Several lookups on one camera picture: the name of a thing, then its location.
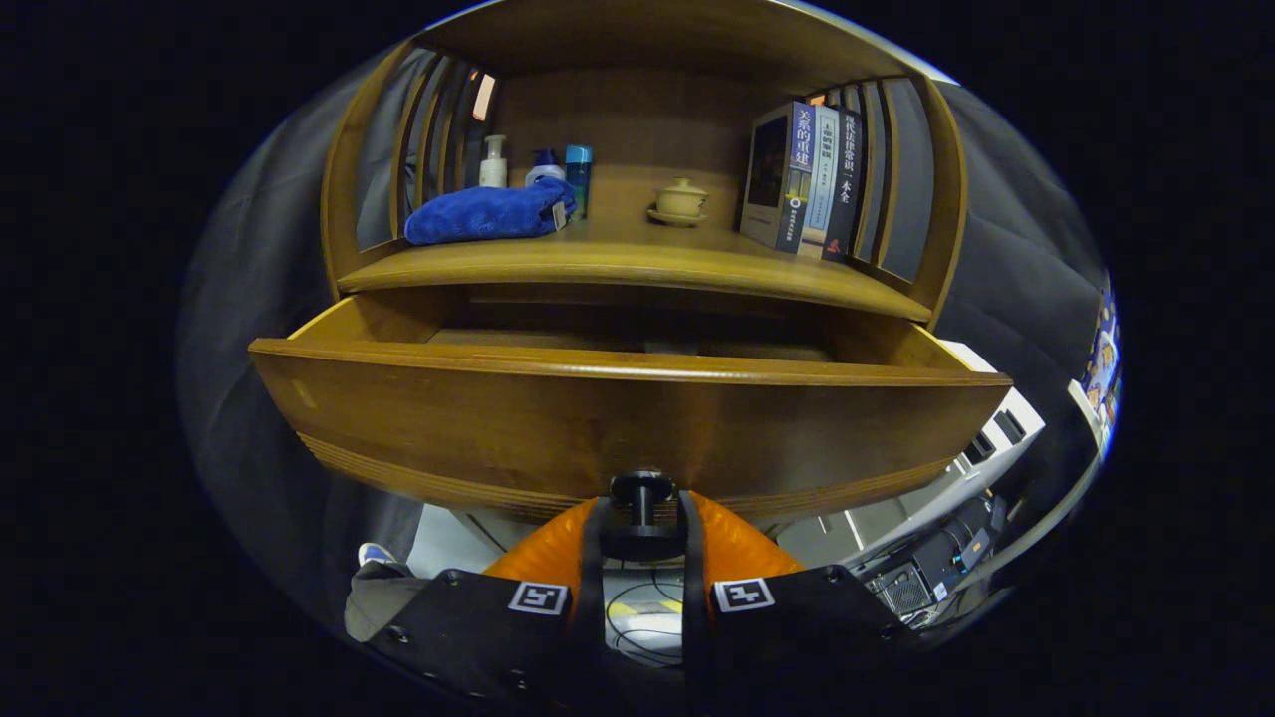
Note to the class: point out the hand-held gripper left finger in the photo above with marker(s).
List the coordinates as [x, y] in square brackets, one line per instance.
[593, 607]

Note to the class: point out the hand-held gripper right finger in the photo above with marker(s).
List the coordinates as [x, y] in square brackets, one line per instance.
[694, 607]

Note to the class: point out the wooden drawer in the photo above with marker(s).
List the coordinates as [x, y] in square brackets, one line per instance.
[598, 428]

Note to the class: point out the white side cabinet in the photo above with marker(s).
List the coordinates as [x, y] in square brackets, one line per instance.
[936, 493]

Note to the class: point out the wooden countertop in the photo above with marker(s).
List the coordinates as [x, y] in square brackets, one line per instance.
[637, 254]

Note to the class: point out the wooden cabinet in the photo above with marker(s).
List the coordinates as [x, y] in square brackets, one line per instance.
[647, 110]

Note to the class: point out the person's shoe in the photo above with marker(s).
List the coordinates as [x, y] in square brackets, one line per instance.
[374, 554]

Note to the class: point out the black electronics box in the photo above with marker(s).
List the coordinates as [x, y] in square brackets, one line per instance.
[946, 558]

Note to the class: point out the beige saucer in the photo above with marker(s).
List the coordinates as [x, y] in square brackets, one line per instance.
[677, 220]

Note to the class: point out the beige lidded teacup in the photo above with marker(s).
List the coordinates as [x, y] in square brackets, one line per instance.
[682, 202]

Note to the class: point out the blue towel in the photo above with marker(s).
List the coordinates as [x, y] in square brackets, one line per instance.
[478, 214]

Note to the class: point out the teal bottle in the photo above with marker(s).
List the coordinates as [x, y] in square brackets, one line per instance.
[579, 179]

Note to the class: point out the white bottle with blue cap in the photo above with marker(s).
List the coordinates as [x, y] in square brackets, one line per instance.
[543, 174]

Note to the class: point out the white shelf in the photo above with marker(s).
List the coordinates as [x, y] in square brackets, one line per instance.
[1084, 403]

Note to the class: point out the blue spine book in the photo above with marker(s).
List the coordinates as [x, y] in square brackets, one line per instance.
[767, 169]

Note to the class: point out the black spine book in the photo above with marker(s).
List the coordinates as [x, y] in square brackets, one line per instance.
[847, 189]

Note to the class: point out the white spine book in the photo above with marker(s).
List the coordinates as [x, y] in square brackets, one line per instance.
[823, 179]

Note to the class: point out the white pump bottle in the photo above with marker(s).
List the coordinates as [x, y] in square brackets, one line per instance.
[493, 171]

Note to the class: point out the colourful printed bag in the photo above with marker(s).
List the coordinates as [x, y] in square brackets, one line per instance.
[1104, 368]

